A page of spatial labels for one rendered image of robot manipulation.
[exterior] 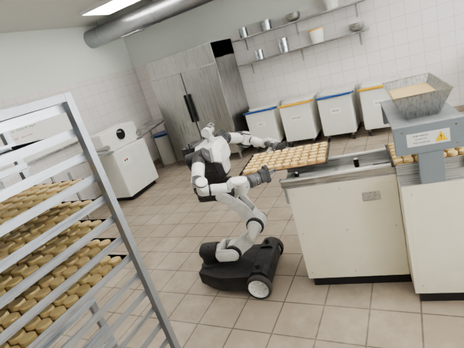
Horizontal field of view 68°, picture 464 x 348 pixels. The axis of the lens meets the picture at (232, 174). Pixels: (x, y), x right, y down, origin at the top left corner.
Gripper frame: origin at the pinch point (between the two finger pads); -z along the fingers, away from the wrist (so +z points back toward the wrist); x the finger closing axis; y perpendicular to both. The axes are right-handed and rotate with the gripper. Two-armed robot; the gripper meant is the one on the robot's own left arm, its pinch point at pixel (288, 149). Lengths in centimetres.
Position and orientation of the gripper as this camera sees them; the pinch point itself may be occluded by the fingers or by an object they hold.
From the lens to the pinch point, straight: 268.3
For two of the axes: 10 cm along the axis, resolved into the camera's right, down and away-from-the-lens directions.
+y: 8.5, -3.9, 3.5
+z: -4.4, -1.7, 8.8
